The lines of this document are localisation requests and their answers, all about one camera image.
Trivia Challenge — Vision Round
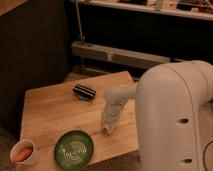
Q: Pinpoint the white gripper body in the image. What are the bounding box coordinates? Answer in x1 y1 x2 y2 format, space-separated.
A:
101 109 120 128

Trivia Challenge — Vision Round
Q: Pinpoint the white plastic bottle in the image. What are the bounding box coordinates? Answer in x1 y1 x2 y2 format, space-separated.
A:
103 124 115 135

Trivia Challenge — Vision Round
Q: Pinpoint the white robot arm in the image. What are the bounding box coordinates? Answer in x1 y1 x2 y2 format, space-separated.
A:
101 60 213 171

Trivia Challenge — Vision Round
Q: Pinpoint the wooden table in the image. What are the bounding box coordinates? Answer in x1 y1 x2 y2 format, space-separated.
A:
16 71 138 171

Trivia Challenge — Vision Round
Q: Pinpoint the black striped box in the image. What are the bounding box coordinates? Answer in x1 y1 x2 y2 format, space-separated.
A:
73 84 96 100

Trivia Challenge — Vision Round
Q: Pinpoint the green patterned plate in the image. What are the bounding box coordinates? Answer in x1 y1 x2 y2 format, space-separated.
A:
53 130 94 171

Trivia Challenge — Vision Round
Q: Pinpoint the grey metal shelf beam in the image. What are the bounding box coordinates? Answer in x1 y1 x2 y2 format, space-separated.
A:
70 41 188 70

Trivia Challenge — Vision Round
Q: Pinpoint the white cup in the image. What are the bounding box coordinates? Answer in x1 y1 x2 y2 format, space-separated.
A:
10 139 39 165

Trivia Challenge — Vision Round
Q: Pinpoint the orange carrot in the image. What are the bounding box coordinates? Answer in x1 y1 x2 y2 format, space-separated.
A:
14 148 32 162

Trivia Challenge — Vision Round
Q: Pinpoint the metal pole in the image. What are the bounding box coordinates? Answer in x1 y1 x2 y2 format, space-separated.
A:
75 0 85 45

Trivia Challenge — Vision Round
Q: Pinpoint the upper shelf with clutter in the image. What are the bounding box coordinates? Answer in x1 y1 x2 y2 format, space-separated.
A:
69 0 213 21

